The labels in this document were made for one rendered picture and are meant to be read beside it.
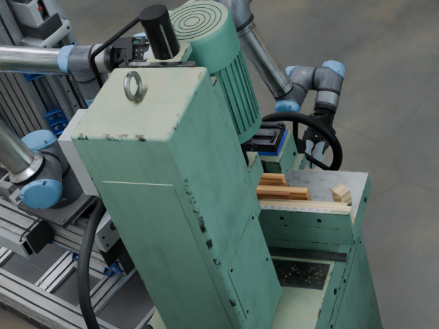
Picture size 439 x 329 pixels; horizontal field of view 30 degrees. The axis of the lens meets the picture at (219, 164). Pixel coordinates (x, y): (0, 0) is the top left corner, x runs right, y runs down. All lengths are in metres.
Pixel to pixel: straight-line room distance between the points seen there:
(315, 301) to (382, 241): 1.21
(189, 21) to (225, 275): 0.56
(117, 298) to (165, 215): 1.47
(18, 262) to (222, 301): 1.73
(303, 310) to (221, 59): 0.67
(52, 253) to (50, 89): 0.95
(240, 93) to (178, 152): 0.38
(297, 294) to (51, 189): 0.76
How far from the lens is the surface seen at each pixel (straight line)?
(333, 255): 2.15
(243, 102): 1.89
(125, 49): 2.12
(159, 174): 1.58
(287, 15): 4.66
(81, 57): 2.16
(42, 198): 2.40
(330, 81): 2.67
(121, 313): 3.05
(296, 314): 2.07
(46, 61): 2.32
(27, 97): 2.67
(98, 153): 1.60
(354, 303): 2.37
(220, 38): 1.78
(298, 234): 2.15
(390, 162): 3.57
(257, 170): 2.10
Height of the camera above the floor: 2.41
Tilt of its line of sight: 40 degrees down
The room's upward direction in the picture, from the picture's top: 20 degrees counter-clockwise
